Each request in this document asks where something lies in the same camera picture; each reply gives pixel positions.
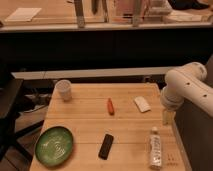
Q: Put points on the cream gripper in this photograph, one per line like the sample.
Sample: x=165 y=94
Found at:
x=168 y=116

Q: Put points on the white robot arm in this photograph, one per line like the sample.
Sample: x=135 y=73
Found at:
x=186 y=82

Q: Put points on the green ceramic plate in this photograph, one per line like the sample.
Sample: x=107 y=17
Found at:
x=54 y=146

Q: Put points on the clear plastic water bottle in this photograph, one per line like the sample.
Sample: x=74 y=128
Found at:
x=155 y=158

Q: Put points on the orange carrot toy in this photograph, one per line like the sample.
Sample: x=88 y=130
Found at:
x=110 y=107

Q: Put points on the black chair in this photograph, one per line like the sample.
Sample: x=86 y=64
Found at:
x=12 y=103

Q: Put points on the white paper sheet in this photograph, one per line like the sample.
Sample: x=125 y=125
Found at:
x=23 y=15

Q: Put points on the grey metal post right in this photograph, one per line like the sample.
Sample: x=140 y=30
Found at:
x=136 y=13

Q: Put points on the grey metal post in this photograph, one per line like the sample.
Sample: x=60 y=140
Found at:
x=79 y=13
x=136 y=13

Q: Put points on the grey metal post left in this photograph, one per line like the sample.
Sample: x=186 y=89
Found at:
x=79 y=13

